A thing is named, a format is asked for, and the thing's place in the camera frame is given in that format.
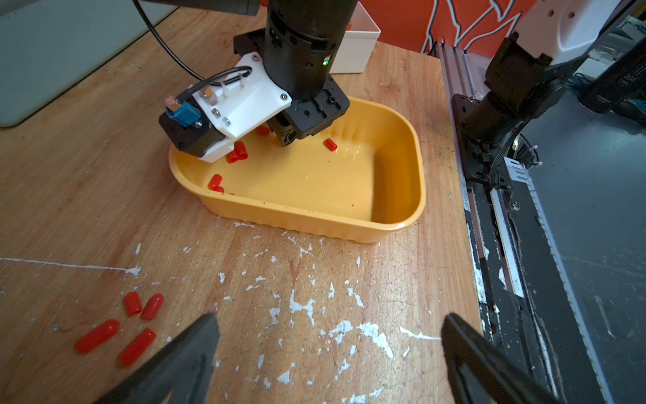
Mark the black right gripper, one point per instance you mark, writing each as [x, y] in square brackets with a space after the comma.
[298, 46]

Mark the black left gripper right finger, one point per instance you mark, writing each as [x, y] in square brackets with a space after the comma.
[478, 373]

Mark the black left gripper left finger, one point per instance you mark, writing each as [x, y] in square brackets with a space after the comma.
[180, 373]

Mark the red screw protection sleeve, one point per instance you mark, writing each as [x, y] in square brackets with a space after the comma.
[232, 157]
[215, 184]
[263, 131]
[97, 336]
[152, 308]
[331, 145]
[137, 347]
[241, 151]
[132, 304]

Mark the small white plastic box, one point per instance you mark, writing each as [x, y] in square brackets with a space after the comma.
[358, 43]

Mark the grey plastic storage box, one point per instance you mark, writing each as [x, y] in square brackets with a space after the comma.
[47, 46]

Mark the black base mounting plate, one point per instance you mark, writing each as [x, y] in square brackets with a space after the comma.
[527, 304]

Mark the yellow plastic tray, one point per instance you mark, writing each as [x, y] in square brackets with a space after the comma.
[371, 186]

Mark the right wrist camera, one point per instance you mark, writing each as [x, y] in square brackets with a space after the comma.
[208, 119]

